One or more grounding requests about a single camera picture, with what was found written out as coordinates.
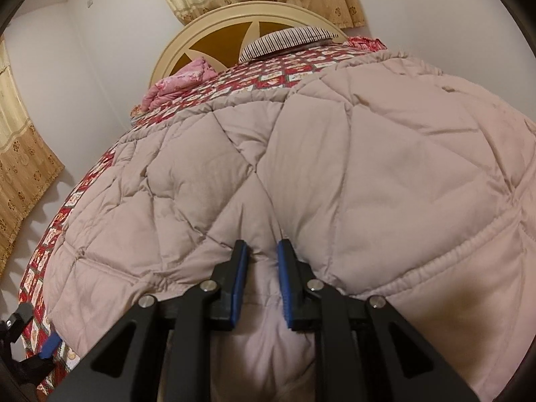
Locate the pink floral blanket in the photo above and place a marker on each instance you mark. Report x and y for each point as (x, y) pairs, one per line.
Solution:
(180, 81)

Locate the beige quilted puffer jacket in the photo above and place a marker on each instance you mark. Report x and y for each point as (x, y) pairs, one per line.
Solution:
(377, 155)

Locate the red floral cloth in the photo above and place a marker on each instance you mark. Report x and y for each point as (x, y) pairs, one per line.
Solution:
(366, 43)

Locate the striped pillow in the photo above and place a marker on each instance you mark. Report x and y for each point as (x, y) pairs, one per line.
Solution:
(289, 44)

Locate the cream wooden bed headboard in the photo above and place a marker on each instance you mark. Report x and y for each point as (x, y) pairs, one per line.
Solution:
(217, 39)

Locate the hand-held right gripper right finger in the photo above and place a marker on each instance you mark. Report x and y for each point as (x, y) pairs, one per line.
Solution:
(285, 284)

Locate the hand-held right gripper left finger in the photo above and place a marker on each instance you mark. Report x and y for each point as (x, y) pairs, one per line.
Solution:
(238, 284)

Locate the red printed patchwork bedspread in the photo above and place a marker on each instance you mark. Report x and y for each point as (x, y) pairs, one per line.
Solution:
(259, 79)

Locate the golden side curtain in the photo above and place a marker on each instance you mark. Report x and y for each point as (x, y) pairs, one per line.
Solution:
(21, 155)

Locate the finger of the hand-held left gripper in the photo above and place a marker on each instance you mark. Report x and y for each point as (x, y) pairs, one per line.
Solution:
(21, 315)
(50, 345)

